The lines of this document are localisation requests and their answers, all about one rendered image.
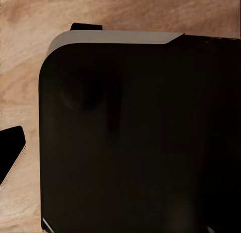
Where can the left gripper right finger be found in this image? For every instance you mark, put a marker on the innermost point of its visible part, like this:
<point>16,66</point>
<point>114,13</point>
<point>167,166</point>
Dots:
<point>233,141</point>

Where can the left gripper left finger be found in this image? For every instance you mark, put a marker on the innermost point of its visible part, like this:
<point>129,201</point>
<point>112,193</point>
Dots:
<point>12,141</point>

